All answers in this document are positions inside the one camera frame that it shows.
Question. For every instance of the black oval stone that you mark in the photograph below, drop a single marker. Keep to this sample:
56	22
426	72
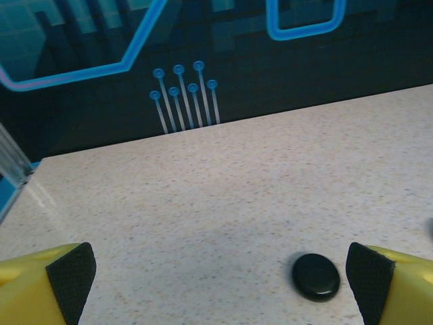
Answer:
314	277

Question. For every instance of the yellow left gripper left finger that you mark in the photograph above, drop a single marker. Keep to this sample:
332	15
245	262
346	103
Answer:
27	291

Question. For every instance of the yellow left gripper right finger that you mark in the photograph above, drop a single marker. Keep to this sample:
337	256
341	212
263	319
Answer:
399	291

